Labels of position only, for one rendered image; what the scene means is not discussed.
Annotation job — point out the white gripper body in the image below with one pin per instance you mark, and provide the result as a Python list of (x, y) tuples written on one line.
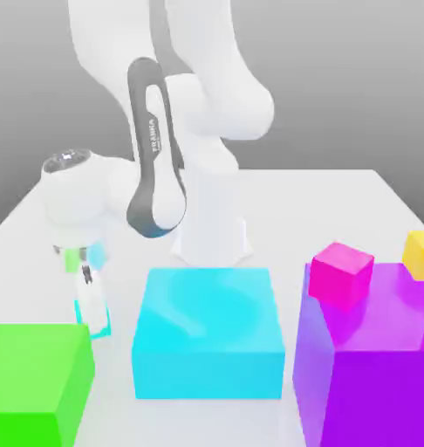
[(91, 303)]

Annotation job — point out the small cyan cube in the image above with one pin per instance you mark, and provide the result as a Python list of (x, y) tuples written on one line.
[(101, 334)]

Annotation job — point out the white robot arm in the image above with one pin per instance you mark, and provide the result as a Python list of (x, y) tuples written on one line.
[(205, 115)]

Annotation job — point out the small magenta cube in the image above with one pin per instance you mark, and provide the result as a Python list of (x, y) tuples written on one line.
[(337, 276)]

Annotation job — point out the small yellow cube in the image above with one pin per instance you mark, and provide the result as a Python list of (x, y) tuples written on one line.
[(423, 258)]

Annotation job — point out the large green box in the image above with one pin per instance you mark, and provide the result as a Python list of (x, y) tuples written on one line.
[(34, 377)]

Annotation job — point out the large cyan box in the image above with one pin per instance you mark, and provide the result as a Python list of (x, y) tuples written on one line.
[(208, 335)]

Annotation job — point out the large purple box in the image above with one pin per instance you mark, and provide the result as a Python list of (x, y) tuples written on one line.
[(376, 391)]

